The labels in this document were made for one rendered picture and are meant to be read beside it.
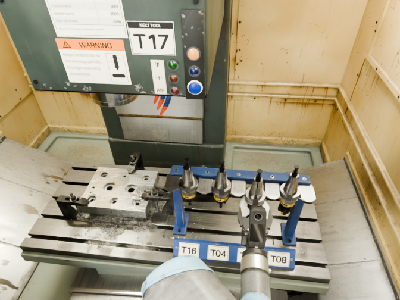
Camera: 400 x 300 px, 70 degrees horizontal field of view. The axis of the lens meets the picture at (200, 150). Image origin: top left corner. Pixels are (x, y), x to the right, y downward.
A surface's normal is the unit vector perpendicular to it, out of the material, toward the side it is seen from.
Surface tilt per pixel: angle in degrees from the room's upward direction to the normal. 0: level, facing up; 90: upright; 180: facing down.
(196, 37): 90
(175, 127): 90
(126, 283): 8
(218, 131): 90
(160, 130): 89
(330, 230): 24
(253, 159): 0
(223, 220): 0
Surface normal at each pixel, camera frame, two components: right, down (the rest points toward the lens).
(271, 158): -0.02, -0.76
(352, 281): -0.43, -0.72
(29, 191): 0.39, -0.66
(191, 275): 0.14, -0.83
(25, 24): -0.12, 0.65
